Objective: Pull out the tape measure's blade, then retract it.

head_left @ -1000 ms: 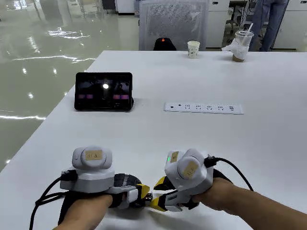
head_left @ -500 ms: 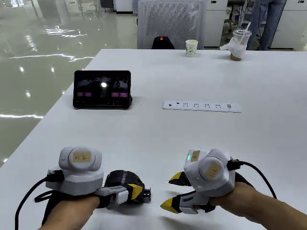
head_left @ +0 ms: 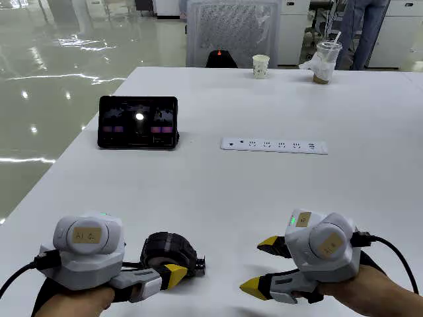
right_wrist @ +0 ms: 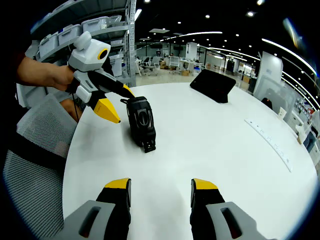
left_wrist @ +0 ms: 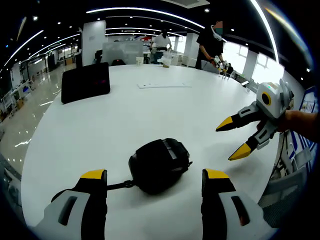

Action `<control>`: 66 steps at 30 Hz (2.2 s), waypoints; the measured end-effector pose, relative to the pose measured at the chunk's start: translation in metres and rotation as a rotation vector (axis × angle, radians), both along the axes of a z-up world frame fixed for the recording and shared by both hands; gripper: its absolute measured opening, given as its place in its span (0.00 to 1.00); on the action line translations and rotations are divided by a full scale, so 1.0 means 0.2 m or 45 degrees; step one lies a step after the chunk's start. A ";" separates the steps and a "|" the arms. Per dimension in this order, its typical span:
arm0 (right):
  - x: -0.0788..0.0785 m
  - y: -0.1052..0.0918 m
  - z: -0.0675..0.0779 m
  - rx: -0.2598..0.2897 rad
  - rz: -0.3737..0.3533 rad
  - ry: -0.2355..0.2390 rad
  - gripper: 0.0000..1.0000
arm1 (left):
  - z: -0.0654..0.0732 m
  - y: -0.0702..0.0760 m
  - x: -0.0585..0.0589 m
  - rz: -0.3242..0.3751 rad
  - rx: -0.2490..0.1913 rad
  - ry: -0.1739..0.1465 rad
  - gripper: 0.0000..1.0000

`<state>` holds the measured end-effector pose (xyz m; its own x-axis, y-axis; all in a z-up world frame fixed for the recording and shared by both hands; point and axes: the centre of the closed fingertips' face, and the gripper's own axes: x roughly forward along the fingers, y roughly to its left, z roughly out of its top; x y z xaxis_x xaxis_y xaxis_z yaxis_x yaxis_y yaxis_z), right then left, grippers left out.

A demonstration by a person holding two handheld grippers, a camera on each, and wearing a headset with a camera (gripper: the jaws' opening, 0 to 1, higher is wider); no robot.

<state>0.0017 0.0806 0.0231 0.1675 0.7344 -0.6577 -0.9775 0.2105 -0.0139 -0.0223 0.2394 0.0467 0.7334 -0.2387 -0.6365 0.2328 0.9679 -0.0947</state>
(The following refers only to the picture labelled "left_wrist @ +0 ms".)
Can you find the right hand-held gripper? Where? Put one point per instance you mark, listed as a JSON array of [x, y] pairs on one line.
[[271, 100]]

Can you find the grey mesh office chair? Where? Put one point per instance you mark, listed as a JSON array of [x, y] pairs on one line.
[[285, 190]]

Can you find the blue and white poster board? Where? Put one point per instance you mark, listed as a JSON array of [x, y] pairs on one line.
[[310, 100]]

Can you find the paper cup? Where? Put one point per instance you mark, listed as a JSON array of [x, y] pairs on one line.
[[139, 61]]

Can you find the clear plastic bag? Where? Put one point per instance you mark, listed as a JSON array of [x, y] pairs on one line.
[[166, 60]]

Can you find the grey desk partition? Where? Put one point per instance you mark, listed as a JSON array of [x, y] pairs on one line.
[[122, 51]]

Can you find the person's right forearm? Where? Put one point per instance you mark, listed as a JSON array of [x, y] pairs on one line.
[[310, 126]]

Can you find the white flat strip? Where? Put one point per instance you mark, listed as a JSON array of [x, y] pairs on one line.
[[162, 85]]

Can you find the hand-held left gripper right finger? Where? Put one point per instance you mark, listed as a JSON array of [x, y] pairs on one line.
[[225, 207]]

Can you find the black tablet case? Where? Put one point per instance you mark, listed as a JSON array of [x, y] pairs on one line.
[[85, 83]]

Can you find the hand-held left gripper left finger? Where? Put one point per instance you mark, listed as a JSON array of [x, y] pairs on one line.
[[72, 207]]

